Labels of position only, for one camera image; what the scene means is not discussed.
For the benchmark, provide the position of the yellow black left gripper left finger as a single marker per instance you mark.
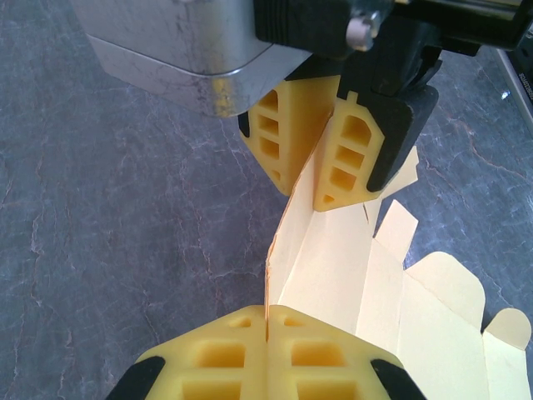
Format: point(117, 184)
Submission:
point(208, 358)

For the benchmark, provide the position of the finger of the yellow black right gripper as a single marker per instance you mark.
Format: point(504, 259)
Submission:
point(391, 133)
point(300, 121)

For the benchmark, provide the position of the yellow paper box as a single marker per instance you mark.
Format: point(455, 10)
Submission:
point(333, 258)

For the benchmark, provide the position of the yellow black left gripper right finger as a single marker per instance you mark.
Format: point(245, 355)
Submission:
point(325, 358)

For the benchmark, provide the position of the aluminium side rail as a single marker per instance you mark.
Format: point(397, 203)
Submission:
point(510, 83)

